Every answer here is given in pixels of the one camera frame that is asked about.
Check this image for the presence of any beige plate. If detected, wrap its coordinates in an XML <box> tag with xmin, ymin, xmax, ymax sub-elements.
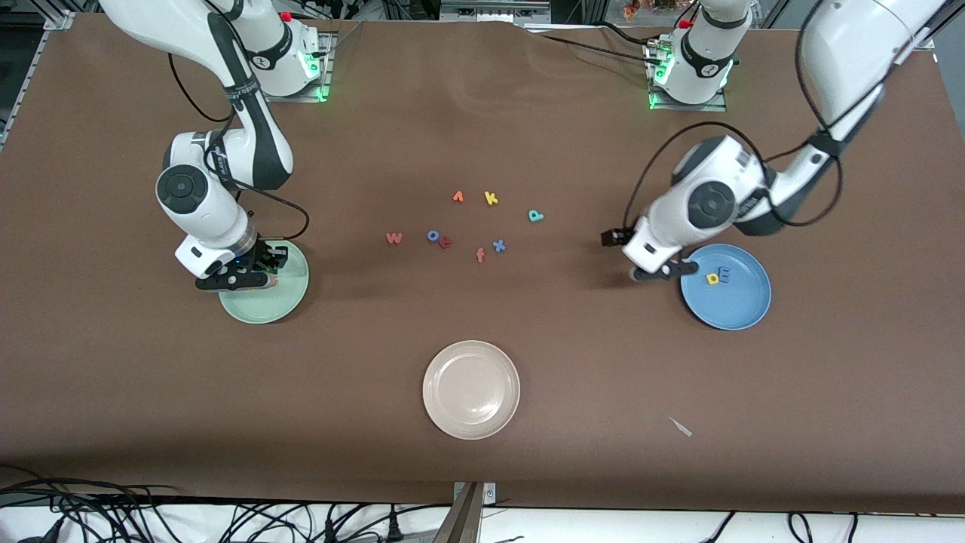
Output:
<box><xmin>421</xmin><ymin>340</ymin><xmax>522</xmax><ymax>441</ymax></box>

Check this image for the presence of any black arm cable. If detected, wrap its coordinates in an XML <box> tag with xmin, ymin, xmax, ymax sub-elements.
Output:
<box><xmin>167</xmin><ymin>53</ymin><xmax>311</xmax><ymax>244</ymax></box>
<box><xmin>624</xmin><ymin>30</ymin><xmax>845</xmax><ymax>229</ymax></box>

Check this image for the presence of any long black table cable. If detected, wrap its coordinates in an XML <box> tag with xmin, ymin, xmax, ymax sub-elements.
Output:
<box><xmin>539</xmin><ymin>34</ymin><xmax>668</xmax><ymax>65</ymax></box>

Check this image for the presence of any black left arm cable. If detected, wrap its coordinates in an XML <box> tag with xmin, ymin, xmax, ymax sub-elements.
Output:
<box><xmin>624</xmin><ymin>30</ymin><xmax>845</xmax><ymax>229</ymax></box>

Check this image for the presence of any blue plate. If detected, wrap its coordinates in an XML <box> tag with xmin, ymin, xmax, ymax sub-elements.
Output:
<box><xmin>679</xmin><ymin>243</ymin><xmax>773</xmax><ymax>332</ymax></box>

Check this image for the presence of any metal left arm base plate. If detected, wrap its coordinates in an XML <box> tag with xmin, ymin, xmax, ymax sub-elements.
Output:
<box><xmin>648</xmin><ymin>38</ymin><xmax>729</xmax><ymax>113</ymax></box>

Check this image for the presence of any small metal bracket plate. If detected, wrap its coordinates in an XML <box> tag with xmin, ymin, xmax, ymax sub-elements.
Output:
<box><xmin>453</xmin><ymin>482</ymin><xmax>498</xmax><ymax>508</ymax></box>

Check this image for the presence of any brown table cover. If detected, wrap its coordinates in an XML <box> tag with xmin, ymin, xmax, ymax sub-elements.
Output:
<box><xmin>0</xmin><ymin>14</ymin><xmax>965</xmax><ymax>515</ymax></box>

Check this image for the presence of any light green plate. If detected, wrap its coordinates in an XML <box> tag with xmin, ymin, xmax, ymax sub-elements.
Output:
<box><xmin>218</xmin><ymin>241</ymin><xmax>311</xmax><ymax>326</ymax></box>

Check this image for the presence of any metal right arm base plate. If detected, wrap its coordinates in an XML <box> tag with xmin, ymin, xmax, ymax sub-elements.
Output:
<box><xmin>251</xmin><ymin>32</ymin><xmax>334</xmax><ymax>103</ymax></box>

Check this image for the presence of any orange background object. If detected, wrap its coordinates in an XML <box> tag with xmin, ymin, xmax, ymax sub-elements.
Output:
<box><xmin>622</xmin><ymin>0</ymin><xmax>679</xmax><ymax>20</ymax></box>

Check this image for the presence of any grey background box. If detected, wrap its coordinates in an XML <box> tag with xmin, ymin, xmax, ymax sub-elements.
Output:
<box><xmin>440</xmin><ymin>0</ymin><xmax>553</xmax><ymax>25</ymax></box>

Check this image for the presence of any short black table cable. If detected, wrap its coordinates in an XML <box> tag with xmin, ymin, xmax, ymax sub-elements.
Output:
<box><xmin>596</xmin><ymin>21</ymin><xmax>657</xmax><ymax>48</ymax></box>

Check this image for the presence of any grey metal beam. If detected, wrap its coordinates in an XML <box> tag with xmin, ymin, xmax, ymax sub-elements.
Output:
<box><xmin>432</xmin><ymin>483</ymin><xmax>484</xmax><ymax>543</ymax></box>

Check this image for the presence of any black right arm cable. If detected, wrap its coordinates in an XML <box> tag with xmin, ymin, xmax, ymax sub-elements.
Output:
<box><xmin>167</xmin><ymin>53</ymin><xmax>311</xmax><ymax>244</ymax></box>

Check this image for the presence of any black floor cable bundle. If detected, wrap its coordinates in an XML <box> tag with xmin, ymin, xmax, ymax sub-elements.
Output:
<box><xmin>0</xmin><ymin>464</ymin><xmax>185</xmax><ymax>505</ymax></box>

